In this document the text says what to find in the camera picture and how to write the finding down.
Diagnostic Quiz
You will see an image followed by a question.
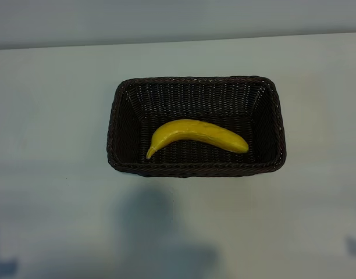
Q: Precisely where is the yellow banana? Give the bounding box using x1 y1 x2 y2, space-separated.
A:
145 118 250 160

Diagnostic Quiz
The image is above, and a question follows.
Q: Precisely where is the dark brown wicker basket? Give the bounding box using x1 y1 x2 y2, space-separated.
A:
106 76 287 179

